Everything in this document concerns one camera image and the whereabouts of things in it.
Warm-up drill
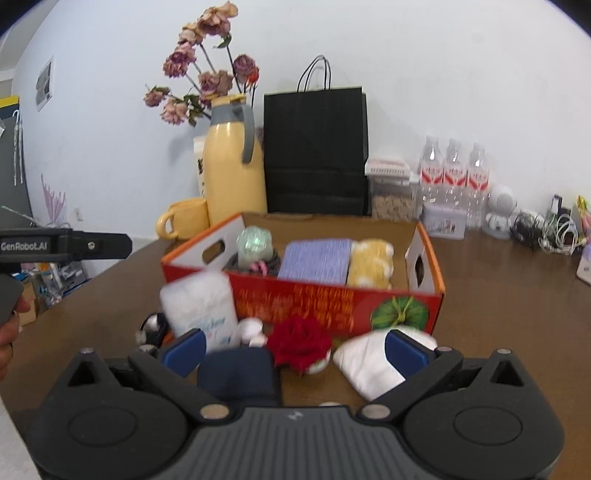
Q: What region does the clear cotton swab container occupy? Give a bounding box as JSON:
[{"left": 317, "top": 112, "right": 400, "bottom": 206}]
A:
[{"left": 159, "top": 271, "right": 240, "bottom": 354}]

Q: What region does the navy blue cloth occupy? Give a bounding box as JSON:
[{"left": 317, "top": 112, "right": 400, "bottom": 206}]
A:
[{"left": 197, "top": 347, "right": 283, "bottom": 411}]

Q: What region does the person's left hand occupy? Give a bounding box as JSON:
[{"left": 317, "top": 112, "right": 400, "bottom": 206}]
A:
[{"left": 0, "top": 296, "right": 30, "bottom": 381}]

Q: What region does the red cardboard box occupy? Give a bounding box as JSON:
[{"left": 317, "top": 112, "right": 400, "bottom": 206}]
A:
[{"left": 161, "top": 213, "right": 446, "bottom": 337}]

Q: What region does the yellow fluffy towel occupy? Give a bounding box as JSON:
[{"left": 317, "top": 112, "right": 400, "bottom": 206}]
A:
[{"left": 346, "top": 239, "right": 394, "bottom": 290}]

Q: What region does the red artificial rose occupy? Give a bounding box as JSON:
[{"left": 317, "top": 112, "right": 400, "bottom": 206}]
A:
[{"left": 266, "top": 317, "right": 332, "bottom": 375}]

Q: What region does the purple folded towel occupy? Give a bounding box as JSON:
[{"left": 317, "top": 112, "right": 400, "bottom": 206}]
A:
[{"left": 277, "top": 238, "right": 353, "bottom": 285}]

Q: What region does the iridescent green ball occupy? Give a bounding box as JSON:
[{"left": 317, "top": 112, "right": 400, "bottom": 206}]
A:
[{"left": 236, "top": 226, "right": 274, "bottom": 268}]

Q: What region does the small decorated tin box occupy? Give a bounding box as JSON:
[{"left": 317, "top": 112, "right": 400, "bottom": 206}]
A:
[{"left": 421, "top": 203, "right": 467, "bottom": 240}]

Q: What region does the yellow ceramic mug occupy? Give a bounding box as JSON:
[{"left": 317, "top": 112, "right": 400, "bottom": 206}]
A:
[{"left": 155, "top": 197, "right": 211, "bottom": 241}]

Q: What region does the clear food storage container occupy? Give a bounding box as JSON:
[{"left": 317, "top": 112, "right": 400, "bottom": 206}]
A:
[{"left": 365, "top": 158, "right": 419, "bottom": 222}]

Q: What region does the white robot figurine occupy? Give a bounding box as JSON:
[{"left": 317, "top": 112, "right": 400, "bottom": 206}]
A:
[{"left": 482, "top": 185, "right": 517, "bottom": 240}]

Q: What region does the water bottle left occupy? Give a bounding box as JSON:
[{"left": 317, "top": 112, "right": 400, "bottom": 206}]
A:
[{"left": 419, "top": 136, "right": 444, "bottom": 205}]

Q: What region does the water bottle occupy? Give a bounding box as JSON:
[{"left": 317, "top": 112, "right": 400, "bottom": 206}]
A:
[
  {"left": 443, "top": 139, "right": 467, "bottom": 207},
  {"left": 467, "top": 143, "right": 490, "bottom": 230},
  {"left": 419, "top": 136, "right": 444, "bottom": 205}
]

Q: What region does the water bottle middle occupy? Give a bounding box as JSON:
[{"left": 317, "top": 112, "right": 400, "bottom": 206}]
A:
[{"left": 443, "top": 139, "right": 467, "bottom": 207}]

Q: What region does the yellow thermos jug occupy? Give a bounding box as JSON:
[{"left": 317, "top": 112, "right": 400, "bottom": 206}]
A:
[{"left": 204, "top": 94, "right": 267, "bottom": 225}]

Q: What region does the water bottle right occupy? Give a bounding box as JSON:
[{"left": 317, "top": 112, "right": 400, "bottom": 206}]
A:
[{"left": 467, "top": 143, "right": 490, "bottom": 230}]

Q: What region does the purple tissue pack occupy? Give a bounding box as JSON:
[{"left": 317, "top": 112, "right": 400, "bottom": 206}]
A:
[{"left": 576, "top": 244, "right": 591, "bottom": 285}]

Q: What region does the black paper shopping bag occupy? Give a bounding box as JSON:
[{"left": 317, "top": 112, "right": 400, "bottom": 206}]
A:
[{"left": 263, "top": 55, "right": 369, "bottom": 216}]

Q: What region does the dried pink rose bouquet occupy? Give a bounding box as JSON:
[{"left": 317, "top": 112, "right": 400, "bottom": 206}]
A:
[{"left": 143, "top": 1, "right": 260, "bottom": 127}]

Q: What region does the tangled cables pile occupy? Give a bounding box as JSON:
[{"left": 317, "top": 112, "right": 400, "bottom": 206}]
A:
[{"left": 510, "top": 194, "right": 588, "bottom": 256}]

